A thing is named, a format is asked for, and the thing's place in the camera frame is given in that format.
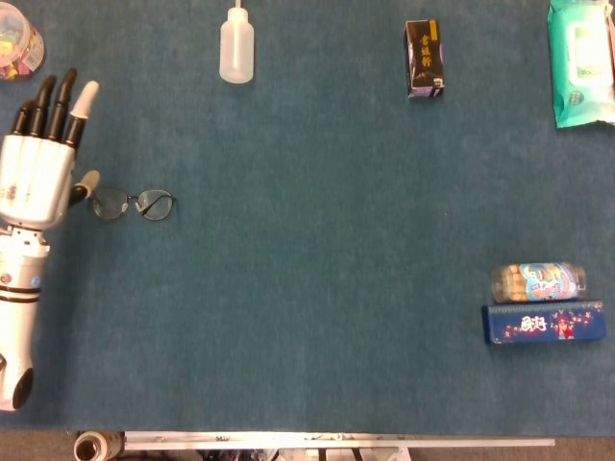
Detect clear jar of colourful items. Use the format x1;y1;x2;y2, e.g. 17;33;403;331
0;0;47;82

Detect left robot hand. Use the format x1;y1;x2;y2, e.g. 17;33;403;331
0;67;102;230

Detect roll of tape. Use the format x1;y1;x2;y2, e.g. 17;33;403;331
72;430;127;461

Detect long blue printed box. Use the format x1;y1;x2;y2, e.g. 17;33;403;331
481;301;607;345

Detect clear jar of biscuits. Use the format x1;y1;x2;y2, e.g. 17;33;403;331
490;261;588;304

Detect translucent white squeeze bottle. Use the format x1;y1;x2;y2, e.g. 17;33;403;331
218;0;256;85

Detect wire-frame eyeglasses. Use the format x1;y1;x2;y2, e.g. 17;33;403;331
90;186;178;223

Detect black carton with gold text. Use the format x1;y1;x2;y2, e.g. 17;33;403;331
404;18;446;101

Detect green wet wipes pack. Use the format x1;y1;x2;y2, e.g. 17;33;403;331
547;0;615;130

